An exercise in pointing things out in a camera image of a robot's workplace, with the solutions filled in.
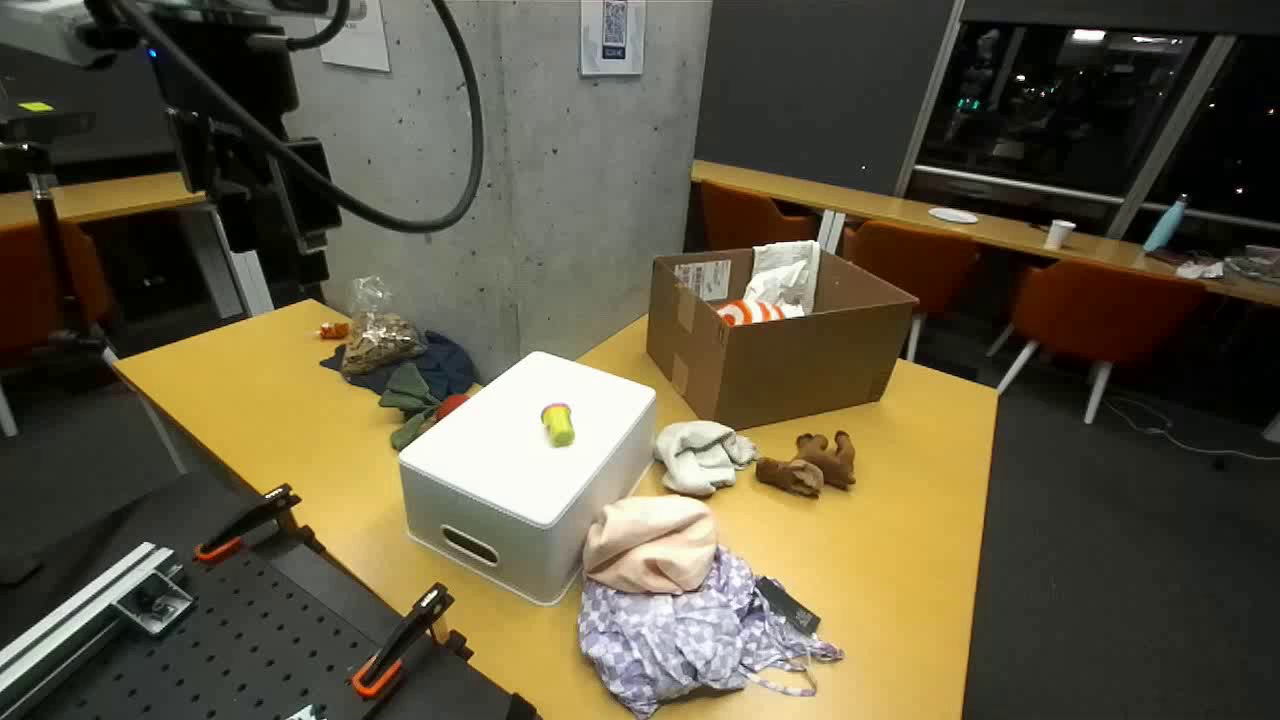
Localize black orange clamp far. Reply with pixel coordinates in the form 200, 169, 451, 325
190, 485, 298, 562

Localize yellow play-doh container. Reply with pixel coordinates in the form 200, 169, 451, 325
538, 403, 576, 448

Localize black clothing tag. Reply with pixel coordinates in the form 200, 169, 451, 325
756, 576, 820, 636

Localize orange chair middle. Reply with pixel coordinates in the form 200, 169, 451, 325
842, 221, 979, 357

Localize long wooden counter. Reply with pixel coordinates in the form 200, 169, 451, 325
687, 155, 1280, 312

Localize purple checkered cloth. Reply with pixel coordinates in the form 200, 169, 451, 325
576, 551, 842, 720

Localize teal water bottle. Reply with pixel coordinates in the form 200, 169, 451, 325
1138, 191, 1189, 254

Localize aluminium rail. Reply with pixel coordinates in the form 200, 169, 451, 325
0, 539, 190, 692

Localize white wall sign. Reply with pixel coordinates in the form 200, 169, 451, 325
581, 0, 645, 81

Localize orange chair far left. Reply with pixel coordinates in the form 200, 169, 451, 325
0, 222, 113, 361

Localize red object on table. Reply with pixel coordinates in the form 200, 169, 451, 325
314, 318, 350, 338

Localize white paper cup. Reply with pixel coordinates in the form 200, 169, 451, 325
1044, 221, 1074, 251

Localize peach shirt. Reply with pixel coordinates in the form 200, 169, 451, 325
585, 496, 718, 595

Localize clear plastic snack bag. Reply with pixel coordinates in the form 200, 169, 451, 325
340, 277, 424, 377

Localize orange chair right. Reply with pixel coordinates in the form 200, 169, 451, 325
998, 260, 1203, 419

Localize black perforated mounting board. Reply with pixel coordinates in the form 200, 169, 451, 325
3, 530, 534, 720

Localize dark green blue clothes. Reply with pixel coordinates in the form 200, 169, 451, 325
347, 330, 479, 452

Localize black orange clamp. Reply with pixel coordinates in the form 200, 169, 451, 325
347, 583, 451, 699
190, 485, 298, 562

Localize brown plush toy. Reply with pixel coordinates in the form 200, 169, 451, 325
756, 433, 857, 499

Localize black orange clamp near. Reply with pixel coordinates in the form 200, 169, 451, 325
347, 583, 451, 699

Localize black thick cable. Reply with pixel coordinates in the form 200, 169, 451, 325
109, 0, 489, 237

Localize brown cardboard box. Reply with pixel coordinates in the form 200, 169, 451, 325
647, 246, 915, 427

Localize upside down white bin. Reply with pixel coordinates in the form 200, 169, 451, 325
401, 351, 654, 602

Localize light green white cloth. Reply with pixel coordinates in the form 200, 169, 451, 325
653, 419, 756, 496

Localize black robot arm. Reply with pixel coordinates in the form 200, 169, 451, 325
82, 0, 340, 302

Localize orange chair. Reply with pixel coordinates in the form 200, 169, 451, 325
998, 260, 1203, 419
0, 222, 113, 361
842, 221, 979, 357

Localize orange striped white bag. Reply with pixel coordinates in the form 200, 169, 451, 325
716, 299, 788, 328

